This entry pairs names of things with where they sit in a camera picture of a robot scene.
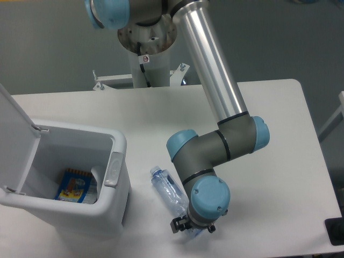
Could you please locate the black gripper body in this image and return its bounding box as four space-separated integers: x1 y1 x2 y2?
187 214 214 230

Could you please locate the clear plastic water bottle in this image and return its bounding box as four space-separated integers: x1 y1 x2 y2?
149 166 206 240

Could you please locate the clear plastic bag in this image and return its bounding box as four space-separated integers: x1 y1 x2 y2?
91 166 106 198

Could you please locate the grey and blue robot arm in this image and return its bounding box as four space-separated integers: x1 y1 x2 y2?
84 1 270 233

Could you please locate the white plastic trash can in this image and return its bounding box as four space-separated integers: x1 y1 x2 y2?
1 121 131 237

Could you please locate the white trash can lid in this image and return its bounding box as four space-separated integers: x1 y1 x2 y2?
1 86 40 192

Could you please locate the blue snack wrapper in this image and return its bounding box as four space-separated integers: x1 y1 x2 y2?
54 168 98 204

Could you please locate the black clamp at table edge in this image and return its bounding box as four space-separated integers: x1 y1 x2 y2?
325 217 343 246

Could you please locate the white bracket with bolt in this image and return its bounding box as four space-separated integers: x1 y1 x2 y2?
170 63 190 87

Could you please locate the white metal frame bracket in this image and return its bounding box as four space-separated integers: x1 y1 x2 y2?
92 70 133 91

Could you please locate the white frame leg right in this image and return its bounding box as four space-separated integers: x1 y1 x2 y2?
318 91 343 142

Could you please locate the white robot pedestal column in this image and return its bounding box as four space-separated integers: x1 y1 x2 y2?
118 15 177 88

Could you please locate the black cable on pedestal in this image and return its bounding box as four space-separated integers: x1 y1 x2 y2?
137 41 152 88

